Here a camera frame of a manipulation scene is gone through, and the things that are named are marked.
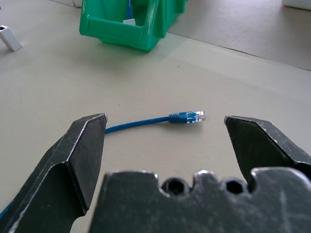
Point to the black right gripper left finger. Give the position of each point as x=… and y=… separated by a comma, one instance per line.
x=60, y=170

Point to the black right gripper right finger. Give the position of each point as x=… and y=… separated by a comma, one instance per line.
x=257, y=145

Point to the white block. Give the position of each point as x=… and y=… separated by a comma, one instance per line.
x=11, y=38

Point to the green plastic storage bin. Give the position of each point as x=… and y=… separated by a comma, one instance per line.
x=145, y=29

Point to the white coupler in bin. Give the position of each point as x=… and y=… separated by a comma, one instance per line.
x=129, y=21

